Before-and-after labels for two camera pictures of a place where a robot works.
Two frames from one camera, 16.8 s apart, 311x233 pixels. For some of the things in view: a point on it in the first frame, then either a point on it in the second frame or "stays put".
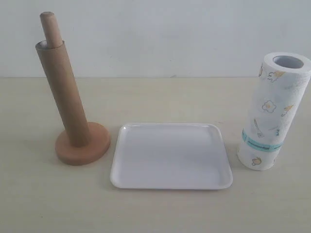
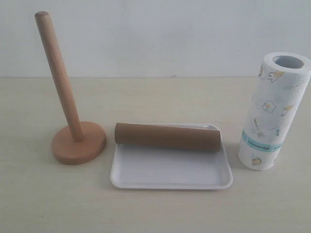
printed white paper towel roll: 282,82 stays put
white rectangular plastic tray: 170,156 stays put
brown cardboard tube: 56,61 to 181,137
